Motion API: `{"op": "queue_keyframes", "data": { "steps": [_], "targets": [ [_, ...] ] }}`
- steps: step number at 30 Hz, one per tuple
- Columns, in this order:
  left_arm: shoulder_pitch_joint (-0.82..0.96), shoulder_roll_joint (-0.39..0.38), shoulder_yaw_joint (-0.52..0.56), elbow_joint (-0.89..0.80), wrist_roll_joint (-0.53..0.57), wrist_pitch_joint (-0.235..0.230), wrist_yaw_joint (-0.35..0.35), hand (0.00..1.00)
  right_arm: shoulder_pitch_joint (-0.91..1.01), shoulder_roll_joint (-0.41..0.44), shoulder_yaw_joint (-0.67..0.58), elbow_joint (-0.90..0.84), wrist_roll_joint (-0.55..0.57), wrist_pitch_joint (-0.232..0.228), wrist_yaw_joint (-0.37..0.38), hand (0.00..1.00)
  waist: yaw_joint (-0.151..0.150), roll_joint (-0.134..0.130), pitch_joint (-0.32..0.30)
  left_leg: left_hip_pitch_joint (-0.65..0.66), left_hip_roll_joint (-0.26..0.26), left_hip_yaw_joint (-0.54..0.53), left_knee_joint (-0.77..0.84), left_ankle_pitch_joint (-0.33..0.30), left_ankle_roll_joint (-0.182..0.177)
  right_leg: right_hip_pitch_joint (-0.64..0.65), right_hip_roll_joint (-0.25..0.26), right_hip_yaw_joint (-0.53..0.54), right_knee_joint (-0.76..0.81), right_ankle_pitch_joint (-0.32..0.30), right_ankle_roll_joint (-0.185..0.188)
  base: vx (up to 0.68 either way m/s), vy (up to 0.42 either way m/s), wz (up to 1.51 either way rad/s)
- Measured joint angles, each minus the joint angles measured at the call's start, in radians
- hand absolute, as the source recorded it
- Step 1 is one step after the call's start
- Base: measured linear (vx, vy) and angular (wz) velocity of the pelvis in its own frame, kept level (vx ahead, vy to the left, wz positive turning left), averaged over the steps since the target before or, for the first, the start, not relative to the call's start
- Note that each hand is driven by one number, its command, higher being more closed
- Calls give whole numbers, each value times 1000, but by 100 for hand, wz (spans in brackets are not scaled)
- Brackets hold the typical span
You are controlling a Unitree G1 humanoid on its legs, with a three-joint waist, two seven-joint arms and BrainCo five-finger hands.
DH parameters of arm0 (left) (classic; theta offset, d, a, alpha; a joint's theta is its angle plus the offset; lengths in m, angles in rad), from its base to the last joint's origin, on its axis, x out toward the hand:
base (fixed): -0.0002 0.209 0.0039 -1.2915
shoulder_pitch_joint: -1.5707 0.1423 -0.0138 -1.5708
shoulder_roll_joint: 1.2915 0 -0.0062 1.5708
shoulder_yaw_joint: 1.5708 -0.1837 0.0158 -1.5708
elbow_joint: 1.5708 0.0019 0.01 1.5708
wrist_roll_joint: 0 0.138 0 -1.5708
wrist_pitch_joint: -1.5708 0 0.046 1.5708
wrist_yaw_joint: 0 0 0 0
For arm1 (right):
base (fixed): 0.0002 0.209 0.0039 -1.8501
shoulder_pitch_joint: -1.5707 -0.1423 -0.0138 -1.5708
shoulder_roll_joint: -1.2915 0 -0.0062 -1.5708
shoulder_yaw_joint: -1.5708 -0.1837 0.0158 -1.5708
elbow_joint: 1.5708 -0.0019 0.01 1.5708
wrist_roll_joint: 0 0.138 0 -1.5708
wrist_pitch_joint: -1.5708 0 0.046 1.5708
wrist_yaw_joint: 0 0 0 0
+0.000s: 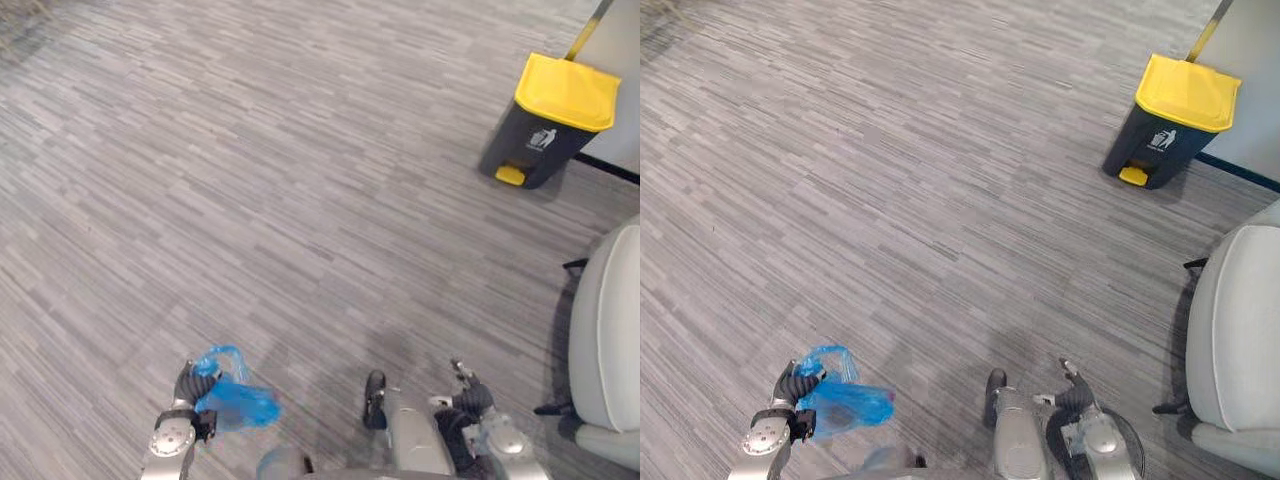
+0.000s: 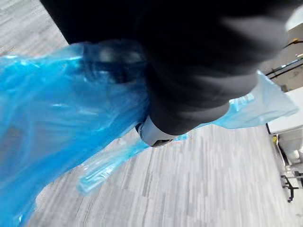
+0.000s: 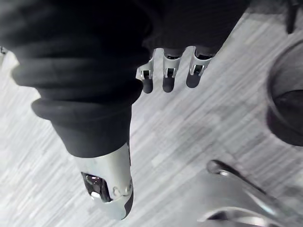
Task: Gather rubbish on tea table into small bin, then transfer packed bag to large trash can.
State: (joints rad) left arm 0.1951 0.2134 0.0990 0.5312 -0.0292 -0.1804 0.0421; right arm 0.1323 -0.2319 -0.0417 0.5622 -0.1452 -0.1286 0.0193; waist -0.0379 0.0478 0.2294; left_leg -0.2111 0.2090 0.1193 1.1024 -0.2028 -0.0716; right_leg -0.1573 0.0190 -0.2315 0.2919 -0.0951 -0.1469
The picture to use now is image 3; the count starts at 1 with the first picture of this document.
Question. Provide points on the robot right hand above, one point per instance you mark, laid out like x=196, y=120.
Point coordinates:
x=78, y=59

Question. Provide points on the black furniture leg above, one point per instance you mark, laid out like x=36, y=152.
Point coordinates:
x=291, y=16

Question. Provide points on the small round dark bin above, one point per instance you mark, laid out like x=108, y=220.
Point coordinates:
x=287, y=113

